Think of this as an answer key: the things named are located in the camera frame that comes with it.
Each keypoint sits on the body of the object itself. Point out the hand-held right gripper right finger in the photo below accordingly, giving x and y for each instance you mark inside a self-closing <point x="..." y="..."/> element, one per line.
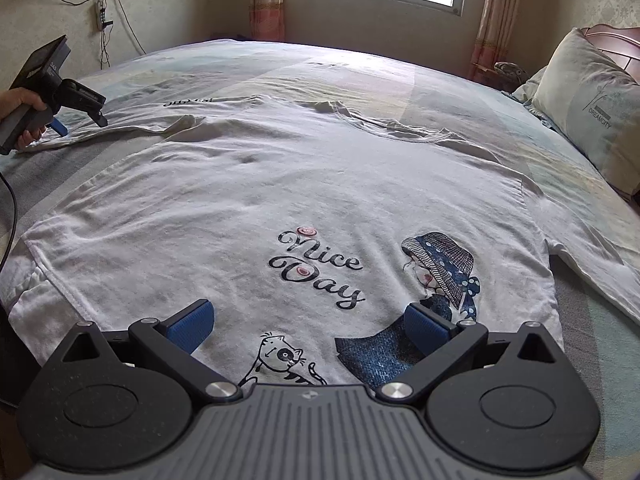
<point x="427" y="327"/>

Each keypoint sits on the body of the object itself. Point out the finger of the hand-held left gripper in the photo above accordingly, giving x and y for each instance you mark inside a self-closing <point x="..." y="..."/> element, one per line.
<point x="85" y="97"/>
<point x="59" y="127"/>

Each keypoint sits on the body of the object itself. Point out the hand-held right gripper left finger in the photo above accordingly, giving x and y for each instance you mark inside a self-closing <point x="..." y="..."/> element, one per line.
<point x="192" y="325"/>

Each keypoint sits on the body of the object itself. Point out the white printed T-shirt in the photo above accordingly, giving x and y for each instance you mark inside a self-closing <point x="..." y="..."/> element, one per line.
<point x="300" y="185"/>

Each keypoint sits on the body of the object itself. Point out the person's left hand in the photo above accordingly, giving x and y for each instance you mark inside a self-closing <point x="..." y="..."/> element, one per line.
<point x="17" y="97"/>

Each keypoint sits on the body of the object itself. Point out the pink striped curtain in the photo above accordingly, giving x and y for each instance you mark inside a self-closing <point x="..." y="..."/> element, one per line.
<point x="497" y="15"/>
<point x="267" y="0"/>

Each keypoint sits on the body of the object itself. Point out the wooden nightstand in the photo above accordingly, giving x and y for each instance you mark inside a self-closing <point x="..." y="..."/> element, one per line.
<point x="482" y="71"/>

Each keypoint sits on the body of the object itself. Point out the patchwork bed sheet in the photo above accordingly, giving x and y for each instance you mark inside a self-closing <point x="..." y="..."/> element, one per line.
<point x="350" y="75"/>

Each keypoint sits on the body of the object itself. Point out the grey cloth bundle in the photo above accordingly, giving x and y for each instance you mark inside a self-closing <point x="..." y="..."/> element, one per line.
<point x="510" y="74"/>

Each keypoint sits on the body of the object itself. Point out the beige printed pillow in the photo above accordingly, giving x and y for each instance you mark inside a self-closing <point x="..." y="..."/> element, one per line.
<point x="585" y="105"/>

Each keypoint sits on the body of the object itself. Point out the wooden bed headboard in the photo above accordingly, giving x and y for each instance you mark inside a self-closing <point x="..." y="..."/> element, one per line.
<point x="617" y="42"/>

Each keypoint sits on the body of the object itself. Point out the wall power strip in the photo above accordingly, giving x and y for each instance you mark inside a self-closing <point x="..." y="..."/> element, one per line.
<point x="101" y="15"/>

